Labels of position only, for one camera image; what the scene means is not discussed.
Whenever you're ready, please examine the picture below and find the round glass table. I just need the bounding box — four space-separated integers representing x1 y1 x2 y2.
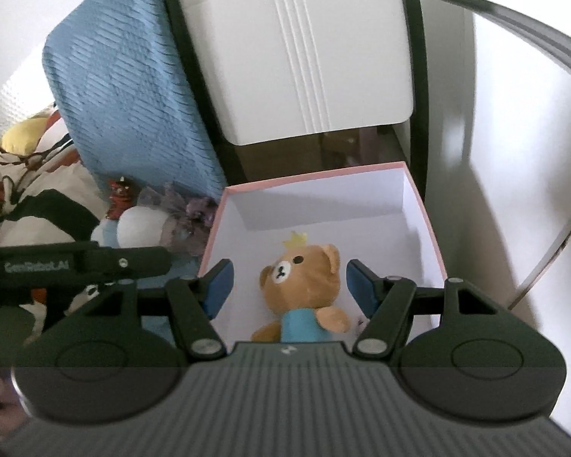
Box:
418 0 571 312

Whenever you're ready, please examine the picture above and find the white folding chair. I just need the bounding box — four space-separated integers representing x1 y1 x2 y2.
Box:
157 0 431 201

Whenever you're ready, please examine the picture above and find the blue quilted pillow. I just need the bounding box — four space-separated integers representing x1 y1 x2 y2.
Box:
42 0 228 201

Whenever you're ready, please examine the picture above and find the pink cardboard box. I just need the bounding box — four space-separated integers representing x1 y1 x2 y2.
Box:
197 162 444 344

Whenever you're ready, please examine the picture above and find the white and blue plush doll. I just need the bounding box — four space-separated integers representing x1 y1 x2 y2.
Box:
91 206 168 249

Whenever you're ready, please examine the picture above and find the brown teddy bear plush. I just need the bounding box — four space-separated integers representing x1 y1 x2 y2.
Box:
251 231 353 344

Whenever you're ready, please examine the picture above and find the white textured pillow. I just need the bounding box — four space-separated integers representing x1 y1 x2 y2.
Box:
0 54 58 140

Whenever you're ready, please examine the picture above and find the printed blanket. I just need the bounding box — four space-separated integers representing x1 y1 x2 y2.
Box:
0 107 120 346

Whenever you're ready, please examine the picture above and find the yellow plush toy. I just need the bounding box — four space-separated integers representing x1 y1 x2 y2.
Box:
0 117 54 156

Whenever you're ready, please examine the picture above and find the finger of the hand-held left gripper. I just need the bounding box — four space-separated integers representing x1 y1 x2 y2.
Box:
82 246 173 281

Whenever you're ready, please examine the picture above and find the person's left hand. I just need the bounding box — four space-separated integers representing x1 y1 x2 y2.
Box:
0 366 30 436

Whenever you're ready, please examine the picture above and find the small red toy figure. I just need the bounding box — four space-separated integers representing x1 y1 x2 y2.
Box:
105 177 133 221

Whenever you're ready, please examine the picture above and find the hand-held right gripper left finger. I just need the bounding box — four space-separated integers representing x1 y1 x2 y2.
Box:
64 258 235 360

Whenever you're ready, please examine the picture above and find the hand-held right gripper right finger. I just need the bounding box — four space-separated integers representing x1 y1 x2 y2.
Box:
346 258 510 360

